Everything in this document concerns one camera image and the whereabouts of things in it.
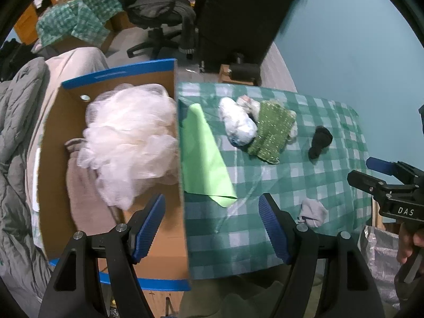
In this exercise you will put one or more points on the black office chair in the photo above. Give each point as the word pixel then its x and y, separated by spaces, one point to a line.
pixel 159 36

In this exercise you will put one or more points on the black jacket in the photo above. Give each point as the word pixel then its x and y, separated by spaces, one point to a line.
pixel 159 10

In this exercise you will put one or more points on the green checkered tablecloth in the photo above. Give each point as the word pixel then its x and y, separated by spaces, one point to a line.
pixel 291 179

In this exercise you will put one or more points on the small wooden box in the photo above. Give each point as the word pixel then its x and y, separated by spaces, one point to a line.
pixel 224 73

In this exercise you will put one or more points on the clear plastic bag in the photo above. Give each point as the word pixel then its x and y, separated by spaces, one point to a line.
pixel 381 255

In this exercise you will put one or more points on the wooden cabinet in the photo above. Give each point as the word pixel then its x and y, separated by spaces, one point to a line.
pixel 26 23

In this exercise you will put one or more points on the person's right hand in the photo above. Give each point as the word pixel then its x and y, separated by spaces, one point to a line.
pixel 405 245

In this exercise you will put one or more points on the grey sock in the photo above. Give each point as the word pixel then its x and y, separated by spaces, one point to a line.
pixel 313 212

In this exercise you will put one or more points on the white patterned plastic bag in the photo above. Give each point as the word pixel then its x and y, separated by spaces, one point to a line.
pixel 248 104

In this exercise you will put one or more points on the black sock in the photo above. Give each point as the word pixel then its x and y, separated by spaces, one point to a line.
pixel 319 139

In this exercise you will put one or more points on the plain brown cardboard box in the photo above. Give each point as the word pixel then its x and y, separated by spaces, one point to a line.
pixel 111 38

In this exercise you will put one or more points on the white mesh bath pouf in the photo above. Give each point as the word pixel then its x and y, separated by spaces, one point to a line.
pixel 129 139

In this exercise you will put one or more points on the green sparkly scrub cloth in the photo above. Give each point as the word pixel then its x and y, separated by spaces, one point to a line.
pixel 270 132

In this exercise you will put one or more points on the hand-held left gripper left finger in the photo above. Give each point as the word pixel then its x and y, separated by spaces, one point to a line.
pixel 150 228

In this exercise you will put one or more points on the beige towel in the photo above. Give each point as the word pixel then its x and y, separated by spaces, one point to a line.
pixel 89 205

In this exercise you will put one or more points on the blue-edged cardboard box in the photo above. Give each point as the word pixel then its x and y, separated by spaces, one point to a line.
pixel 162 245

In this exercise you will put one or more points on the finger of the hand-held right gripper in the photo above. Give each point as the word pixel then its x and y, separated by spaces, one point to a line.
pixel 364 180
pixel 379 164

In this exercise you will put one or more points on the grey quilt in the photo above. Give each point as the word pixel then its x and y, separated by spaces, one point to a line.
pixel 16 122

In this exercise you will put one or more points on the black bag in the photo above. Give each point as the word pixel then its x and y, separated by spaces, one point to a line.
pixel 13 59

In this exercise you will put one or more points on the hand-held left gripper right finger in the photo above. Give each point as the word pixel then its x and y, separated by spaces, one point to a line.
pixel 275 228

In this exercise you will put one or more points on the light green cloth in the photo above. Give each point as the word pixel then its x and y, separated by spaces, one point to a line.
pixel 202 165

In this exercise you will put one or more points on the olive green pants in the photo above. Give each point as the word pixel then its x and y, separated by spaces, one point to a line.
pixel 232 301

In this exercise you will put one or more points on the white and blue plastic bag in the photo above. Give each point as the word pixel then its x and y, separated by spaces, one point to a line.
pixel 238 122

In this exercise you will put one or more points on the black cabinet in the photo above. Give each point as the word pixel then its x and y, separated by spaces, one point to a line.
pixel 238 16

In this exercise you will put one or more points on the green checkered cloth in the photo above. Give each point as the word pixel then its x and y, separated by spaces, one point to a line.
pixel 76 16

